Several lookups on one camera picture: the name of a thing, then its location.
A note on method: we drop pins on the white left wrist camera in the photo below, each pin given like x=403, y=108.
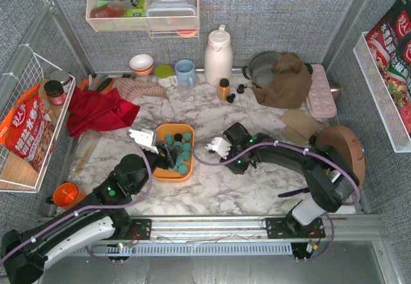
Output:
x=145, y=138

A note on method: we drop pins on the orange round lid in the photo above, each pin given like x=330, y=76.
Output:
x=67, y=195

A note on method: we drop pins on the clear plastic food containers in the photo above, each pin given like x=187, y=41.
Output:
x=171, y=14

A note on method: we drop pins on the white thermos jug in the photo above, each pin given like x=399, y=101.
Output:
x=218, y=58

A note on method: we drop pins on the white side wall rack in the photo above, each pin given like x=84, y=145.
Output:
x=389, y=115

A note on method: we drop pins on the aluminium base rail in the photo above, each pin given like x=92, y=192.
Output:
x=191, y=229

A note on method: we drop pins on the striped pink cloth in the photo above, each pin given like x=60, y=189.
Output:
x=130, y=89

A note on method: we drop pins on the red cloth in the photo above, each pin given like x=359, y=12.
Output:
x=90, y=110

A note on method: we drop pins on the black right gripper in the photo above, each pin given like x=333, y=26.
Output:
x=228, y=155

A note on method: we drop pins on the black coffee capsule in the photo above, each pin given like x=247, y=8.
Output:
x=178, y=137

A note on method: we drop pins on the white orange striped bowl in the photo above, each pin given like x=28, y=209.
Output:
x=141, y=64

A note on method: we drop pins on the brown cardboard sheet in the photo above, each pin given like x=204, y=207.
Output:
x=299, y=126

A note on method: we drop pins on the red jam jar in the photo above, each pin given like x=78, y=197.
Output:
x=55, y=92

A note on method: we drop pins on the yellow bottle black cap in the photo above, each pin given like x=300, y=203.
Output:
x=224, y=89

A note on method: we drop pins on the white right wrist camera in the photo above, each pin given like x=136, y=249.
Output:
x=220, y=146

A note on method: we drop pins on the green capsule late added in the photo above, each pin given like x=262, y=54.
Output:
x=182, y=169

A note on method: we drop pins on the brown cloth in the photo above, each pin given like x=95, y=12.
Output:
x=290, y=87

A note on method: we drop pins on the round wooden board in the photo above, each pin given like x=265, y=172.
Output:
x=347, y=145

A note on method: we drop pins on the pink ice cube tray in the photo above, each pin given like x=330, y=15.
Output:
x=320, y=100

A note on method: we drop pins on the red noodle package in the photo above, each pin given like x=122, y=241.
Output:
x=389, y=44

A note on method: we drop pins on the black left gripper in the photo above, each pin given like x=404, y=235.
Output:
x=163, y=151

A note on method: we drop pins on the blue mug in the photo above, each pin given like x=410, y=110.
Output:
x=185, y=73

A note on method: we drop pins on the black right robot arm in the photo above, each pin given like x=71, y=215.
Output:
x=329, y=179

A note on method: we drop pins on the orange plastic storage basket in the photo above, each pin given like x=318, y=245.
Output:
x=172, y=175

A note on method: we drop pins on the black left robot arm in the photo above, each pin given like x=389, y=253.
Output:
x=100, y=215

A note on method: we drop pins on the green capsule top edge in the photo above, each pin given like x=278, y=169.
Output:
x=185, y=155

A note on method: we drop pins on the steel pot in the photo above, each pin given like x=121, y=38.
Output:
x=265, y=70

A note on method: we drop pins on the green capsule number 3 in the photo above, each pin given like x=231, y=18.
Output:
x=187, y=136

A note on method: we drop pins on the white wire wall basket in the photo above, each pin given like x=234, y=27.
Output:
x=16, y=174

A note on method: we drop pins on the cream wall rack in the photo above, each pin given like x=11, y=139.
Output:
x=129, y=15

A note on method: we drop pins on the green lidded cup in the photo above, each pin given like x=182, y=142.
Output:
x=165, y=76

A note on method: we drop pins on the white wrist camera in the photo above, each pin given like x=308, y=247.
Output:
x=145, y=138
x=220, y=146

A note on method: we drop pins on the orange snack bag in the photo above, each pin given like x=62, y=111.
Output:
x=26, y=132

